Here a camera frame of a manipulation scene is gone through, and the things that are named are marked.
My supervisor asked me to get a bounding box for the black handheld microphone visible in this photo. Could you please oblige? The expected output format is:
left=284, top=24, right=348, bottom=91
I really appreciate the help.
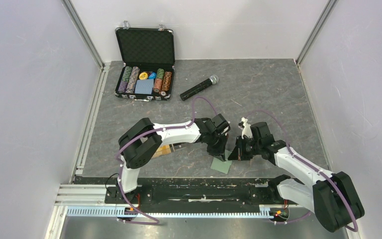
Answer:
left=180, top=75, right=219, bottom=101

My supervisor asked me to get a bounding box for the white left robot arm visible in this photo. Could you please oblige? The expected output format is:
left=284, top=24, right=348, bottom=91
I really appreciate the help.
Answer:
left=115, top=114, right=230, bottom=203

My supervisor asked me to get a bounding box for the black poker chip case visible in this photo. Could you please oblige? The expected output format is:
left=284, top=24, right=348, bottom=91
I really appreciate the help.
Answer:
left=115, top=20, right=175, bottom=101

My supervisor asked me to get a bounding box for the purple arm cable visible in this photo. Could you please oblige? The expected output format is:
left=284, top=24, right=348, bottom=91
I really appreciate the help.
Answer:
left=243, top=110, right=359, bottom=233
left=115, top=96, right=218, bottom=225

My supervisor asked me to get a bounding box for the orange credit card stack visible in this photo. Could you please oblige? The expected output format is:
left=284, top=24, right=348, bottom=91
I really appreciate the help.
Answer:
left=152, top=144, right=172, bottom=158

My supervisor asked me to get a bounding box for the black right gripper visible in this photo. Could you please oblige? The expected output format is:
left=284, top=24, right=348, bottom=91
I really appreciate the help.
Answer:
left=228, top=135, right=262, bottom=161

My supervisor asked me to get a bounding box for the blue playing card deck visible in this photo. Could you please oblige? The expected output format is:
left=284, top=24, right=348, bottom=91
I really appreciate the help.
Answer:
left=134, top=79, right=154, bottom=95

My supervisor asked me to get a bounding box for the clear acrylic card tray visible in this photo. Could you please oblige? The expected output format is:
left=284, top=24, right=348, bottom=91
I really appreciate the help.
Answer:
left=151, top=142, right=189, bottom=159

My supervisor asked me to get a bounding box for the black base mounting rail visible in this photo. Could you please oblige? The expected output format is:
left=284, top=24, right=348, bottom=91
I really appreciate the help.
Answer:
left=74, top=177, right=335, bottom=214

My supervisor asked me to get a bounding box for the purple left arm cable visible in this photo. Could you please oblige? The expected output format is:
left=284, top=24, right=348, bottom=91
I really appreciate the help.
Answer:
left=115, top=96, right=218, bottom=225

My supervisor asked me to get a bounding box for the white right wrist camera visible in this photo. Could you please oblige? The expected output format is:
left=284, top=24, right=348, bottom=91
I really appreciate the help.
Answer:
left=238, top=117, right=253, bottom=138

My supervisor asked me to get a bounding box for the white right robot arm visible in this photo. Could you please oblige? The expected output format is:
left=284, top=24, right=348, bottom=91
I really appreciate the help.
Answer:
left=228, top=118, right=365, bottom=232

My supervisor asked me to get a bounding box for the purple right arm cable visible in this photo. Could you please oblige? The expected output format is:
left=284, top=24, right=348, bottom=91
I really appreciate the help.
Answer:
left=243, top=110, right=359, bottom=233

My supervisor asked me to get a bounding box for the green card holder wallet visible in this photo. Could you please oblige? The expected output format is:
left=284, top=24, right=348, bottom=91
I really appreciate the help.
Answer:
left=210, top=150, right=232, bottom=174

